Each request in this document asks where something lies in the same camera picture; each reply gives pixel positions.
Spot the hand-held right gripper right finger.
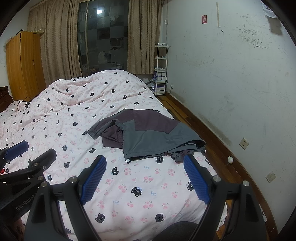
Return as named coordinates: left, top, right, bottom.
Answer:
left=183, top=153, right=266, bottom=241

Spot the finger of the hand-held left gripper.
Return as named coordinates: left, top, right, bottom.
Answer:
left=0, top=140, right=29, bottom=163
left=0, top=148, right=57, bottom=186

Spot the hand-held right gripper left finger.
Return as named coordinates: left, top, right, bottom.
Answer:
left=25, top=155, right=107, bottom=241

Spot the grey purple hooded jacket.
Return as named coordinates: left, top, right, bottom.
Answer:
left=87, top=108, right=207, bottom=164

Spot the black chair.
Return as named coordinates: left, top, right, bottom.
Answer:
left=162, top=221, right=199, bottom=241

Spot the pink cat print blanket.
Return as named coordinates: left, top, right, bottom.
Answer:
left=0, top=70, right=219, bottom=241

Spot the orange wooden wardrobe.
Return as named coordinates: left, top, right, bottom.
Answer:
left=6, top=30, right=47, bottom=101

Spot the stack of small white boxes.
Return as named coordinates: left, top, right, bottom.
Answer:
left=151, top=68, right=166, bottom=93

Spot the beige curtain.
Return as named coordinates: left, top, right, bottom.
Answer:
left=27, top=0, right=82, bottom=80
left=127, top=0, right=161, bottom=75

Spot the dark glass window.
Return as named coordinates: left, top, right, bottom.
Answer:
left=77, top=0, right=130, bottom=72

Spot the white metal shelf rack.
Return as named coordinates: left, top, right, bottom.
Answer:
left=149, top=43, right=169, bottom=95

